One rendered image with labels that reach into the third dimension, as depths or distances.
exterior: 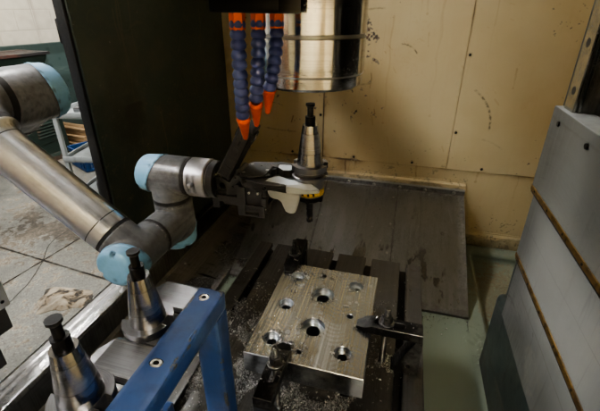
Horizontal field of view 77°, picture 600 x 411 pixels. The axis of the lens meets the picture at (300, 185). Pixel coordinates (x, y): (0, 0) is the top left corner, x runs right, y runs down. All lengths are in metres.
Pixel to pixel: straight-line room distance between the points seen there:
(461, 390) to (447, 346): 0.15
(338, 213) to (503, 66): 0.84
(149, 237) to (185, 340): 0.27
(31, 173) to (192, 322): 0.40
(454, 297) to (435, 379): 0.34
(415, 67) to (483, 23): 0.27
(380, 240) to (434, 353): 0.47
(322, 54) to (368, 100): 1.12
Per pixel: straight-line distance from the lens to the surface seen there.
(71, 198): 0.74
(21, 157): 0.78
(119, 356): 0.52
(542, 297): 0.84
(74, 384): 0.46
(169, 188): 0.75
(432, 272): 1.52
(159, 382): 0.47
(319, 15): 0.52
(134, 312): 0.52
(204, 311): 0.53
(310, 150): 0.62
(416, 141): 1.67
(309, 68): 0.52
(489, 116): 1.66
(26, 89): 0.89
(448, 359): 1.33
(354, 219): 1.62
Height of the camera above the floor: 1.58
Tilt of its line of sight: 25 degrees down
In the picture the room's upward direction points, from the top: straight up
